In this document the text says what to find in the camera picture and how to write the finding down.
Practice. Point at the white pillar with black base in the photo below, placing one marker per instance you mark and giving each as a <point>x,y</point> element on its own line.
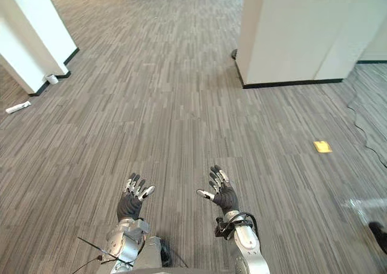
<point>28,35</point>

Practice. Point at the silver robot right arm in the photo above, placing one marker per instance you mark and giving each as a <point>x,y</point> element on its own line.
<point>245,243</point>

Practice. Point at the robot silver leg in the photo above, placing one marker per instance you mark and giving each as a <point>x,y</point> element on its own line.
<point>154,253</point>

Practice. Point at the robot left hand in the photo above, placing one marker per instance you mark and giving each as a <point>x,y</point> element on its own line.
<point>130,204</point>

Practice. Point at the yellow sponge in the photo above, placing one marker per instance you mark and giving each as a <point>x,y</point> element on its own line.
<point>322,146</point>

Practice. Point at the black object at edge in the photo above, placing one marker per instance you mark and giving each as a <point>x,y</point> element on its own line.
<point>379,234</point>

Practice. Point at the white partition cabinet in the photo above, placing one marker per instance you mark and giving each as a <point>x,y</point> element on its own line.
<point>297,32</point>

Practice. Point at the white tube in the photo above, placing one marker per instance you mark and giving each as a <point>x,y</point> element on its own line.
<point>18,107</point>

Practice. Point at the white cup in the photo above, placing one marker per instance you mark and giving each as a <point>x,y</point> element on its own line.
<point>52,79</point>

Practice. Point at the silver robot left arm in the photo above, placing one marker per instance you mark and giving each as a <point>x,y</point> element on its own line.
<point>125,240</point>

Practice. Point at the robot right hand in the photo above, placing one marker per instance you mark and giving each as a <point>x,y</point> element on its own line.
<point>226,197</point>

